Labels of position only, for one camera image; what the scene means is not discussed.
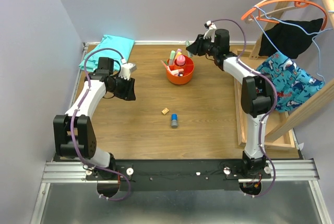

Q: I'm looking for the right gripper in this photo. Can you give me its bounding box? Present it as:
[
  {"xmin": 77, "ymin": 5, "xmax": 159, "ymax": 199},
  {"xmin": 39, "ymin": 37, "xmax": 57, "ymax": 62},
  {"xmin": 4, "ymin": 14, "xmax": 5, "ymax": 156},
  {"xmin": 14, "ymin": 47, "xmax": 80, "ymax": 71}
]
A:
[{"xmin": 186, "ymin": 34, "xmax": 218, "ymax": 57}]

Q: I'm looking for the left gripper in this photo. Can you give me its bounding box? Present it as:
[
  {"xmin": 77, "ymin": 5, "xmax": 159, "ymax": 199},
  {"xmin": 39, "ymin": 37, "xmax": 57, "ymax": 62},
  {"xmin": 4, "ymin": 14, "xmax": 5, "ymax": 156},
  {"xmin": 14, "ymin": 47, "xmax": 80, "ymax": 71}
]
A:
[{"xmin": 108, "ymin": 73, "xmax": 136, "ymax": 101}]

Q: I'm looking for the pink glue bottle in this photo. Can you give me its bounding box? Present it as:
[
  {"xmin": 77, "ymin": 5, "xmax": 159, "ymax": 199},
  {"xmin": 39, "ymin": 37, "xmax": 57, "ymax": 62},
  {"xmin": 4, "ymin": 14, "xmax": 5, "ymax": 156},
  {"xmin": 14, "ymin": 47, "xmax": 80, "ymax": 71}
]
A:
[{"xmin": 175, "ymin": 54, "xmax": 186, "ymax": 67}]

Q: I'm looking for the orange round organizer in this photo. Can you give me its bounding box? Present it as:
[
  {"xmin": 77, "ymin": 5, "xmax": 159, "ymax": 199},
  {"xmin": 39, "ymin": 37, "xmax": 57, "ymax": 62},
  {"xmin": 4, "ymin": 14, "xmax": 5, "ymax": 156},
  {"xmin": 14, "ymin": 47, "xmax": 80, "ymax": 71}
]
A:
[{"xmin": 166, "ymin": 56, "xmax": 195, "ymax": 85}]

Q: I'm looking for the green highlighter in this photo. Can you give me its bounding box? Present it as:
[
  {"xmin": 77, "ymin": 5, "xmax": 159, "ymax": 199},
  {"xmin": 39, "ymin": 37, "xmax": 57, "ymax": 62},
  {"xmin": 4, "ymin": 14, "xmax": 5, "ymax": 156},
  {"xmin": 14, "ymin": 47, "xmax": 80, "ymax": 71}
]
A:
[{"xmin": 168, "ymin": 50, "xmax": 176, "ymax": 66}]

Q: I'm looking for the green cap white marker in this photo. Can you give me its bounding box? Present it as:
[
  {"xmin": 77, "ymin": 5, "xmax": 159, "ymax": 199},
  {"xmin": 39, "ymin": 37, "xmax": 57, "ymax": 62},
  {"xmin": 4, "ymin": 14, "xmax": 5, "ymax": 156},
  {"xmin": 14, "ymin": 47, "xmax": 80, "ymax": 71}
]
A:
[{"xmin": 161, "ymin": 61, "xmax": 172, "ymax": 74}]

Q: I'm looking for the small tan eraser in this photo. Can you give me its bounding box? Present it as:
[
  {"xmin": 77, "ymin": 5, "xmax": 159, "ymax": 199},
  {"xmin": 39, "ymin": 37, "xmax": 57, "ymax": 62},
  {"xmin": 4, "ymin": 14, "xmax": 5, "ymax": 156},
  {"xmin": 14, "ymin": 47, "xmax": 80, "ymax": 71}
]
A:
[{"xmin": 162, "ymin": 108, "xmax": 169, "ymax": 115}]

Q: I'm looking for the brown cap white marker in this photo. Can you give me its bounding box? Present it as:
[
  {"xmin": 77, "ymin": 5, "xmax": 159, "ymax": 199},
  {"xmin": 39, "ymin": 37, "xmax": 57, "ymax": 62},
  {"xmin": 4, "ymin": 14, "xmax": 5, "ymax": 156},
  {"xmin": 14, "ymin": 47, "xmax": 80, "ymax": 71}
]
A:
[{"xmin": 172, "ymin": 68, "xmax": 184, "ymax": 76}]

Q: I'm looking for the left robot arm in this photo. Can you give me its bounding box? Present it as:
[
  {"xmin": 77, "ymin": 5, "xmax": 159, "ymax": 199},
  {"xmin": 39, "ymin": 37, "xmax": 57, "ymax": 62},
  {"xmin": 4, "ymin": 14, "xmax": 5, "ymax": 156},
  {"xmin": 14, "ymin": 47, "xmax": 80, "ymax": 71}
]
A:
[{"xmin": 53, "ymin": 57, "xmax": 136, "ymax": 180}]

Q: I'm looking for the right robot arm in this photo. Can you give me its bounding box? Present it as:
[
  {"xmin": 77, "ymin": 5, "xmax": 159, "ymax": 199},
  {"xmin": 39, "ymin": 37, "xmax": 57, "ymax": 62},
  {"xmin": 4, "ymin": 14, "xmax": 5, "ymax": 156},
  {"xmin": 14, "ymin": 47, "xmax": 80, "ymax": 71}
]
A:
[{"xmin": 186, "ymin": 29, "xmax": 275, "ymax": 178}]

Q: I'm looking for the teal folded cloth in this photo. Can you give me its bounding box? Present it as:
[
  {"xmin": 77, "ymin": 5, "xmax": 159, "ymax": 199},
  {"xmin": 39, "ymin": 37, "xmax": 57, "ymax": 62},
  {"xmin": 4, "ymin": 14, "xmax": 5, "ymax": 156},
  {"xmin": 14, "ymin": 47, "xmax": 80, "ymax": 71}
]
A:
[{"xmin": 79, "ymin": 34, "xmax": 135, "ymax": 72}]

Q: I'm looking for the black cloth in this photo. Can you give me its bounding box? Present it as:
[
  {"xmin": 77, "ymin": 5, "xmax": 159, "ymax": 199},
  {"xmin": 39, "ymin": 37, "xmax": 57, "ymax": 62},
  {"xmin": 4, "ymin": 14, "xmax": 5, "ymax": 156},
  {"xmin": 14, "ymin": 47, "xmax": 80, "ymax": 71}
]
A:
[{"xmin": 258, "ymin": 18, "xmax": 324, "ymax": 59}]

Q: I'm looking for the shark pattern blue cloth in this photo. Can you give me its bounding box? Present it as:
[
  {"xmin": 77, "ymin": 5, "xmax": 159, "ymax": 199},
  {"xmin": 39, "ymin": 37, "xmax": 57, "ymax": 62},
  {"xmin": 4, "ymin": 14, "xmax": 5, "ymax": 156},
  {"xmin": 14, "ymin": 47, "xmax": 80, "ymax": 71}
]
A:
[{"xmin": 257, "ymin": 52, "xmax": 325, "ymax": 112}]

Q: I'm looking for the wooden tray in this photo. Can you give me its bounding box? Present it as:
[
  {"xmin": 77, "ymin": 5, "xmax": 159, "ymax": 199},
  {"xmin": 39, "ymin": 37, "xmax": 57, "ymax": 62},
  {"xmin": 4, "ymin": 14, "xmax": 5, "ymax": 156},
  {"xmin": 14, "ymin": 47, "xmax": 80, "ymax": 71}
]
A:
[{"xmin": 234, "ymin": 49, "xmax": 297, "ymax": 151}]

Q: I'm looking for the orange hanger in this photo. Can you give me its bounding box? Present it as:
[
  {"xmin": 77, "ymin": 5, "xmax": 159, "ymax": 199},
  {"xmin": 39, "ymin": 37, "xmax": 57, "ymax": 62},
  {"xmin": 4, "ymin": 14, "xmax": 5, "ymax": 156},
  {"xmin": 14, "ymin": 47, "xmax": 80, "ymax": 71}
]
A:
[{"xmin": 241, "ymin": 0, "xmax": 330, "ymax": 31}]

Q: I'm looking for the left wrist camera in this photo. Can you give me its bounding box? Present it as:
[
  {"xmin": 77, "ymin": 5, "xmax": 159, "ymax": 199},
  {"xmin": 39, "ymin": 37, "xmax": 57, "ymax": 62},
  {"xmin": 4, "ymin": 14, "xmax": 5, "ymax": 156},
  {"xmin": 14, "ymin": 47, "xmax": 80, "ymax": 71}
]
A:
[{"xmin": 118, "ymin": 62, "xmax": 137, "ymax": 80}]

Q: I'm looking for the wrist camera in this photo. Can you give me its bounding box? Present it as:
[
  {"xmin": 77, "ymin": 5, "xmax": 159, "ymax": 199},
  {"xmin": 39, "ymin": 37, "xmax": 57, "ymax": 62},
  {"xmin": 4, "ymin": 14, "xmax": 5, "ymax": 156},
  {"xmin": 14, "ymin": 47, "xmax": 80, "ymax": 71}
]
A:
[
  {"xmin": 204, "ymin": 20, "xmax": 217, "ymax": 39},
  {"xmin": 118, "ymin": 62, "xmax": 137, "ymax": 80}
]

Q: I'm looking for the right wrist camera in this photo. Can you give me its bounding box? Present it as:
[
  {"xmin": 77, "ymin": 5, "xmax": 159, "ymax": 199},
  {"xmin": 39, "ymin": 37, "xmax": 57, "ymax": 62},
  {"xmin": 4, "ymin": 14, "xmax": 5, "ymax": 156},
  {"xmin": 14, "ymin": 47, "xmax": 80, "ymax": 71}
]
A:
[{"xmin": 204, "ymin": 20, "xmax": 217, "ymax": 39}]

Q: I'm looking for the blue wire hanger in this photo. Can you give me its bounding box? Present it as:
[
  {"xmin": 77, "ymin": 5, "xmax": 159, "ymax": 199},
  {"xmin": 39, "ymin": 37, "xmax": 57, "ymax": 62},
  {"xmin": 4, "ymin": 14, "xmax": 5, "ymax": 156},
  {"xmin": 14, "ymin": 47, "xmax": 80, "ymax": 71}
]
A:
[{"xmin": 253, "ymin": 5, "xmax": 331, "ymax": 81}]

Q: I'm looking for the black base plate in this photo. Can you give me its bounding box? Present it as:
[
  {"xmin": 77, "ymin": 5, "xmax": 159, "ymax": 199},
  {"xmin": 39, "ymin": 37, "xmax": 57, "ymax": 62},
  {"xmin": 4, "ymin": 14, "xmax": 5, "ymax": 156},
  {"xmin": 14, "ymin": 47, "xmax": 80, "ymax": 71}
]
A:
[{"xmin": 83, "ymin": 159, "xmax": 271, "ymax": 192}]

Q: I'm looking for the wooden rack frame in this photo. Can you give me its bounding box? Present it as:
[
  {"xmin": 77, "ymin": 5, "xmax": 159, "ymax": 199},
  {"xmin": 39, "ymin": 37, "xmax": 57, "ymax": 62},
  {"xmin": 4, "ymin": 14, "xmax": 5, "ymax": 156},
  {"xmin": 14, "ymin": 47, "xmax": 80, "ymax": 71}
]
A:
[{"xmin": 248, "ymin": 0, "xmax": 334, "ymax": 143}]

